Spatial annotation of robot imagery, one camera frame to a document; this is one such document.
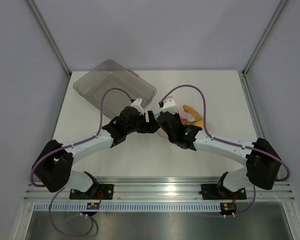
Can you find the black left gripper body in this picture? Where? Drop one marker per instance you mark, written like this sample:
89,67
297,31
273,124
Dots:
140,125

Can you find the clear zip top bag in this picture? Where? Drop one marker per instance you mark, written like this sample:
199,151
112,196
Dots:
190,117

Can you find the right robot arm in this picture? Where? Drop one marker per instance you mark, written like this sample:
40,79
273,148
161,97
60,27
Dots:
260,162

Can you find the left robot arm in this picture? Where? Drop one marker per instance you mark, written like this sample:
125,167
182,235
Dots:
53,167

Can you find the smoky clear plastic bin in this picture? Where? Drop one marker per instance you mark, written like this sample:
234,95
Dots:
113,86

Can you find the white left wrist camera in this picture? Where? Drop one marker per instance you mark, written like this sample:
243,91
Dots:
137,104

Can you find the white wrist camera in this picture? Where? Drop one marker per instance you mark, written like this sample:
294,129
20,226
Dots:
168,105
137,104

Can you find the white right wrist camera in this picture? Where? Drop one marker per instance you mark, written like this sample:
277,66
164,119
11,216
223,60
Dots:
168,105

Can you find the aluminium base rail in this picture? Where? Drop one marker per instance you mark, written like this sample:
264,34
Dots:
181,189

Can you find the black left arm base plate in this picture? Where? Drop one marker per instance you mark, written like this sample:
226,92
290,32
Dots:
103,191

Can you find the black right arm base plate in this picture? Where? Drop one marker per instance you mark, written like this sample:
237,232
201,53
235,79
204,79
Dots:
209,191

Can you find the aluminium frame rail right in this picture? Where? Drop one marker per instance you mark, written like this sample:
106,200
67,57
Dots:
252,107

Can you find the white slotted cable duct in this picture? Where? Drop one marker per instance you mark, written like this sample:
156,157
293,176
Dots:
134,207

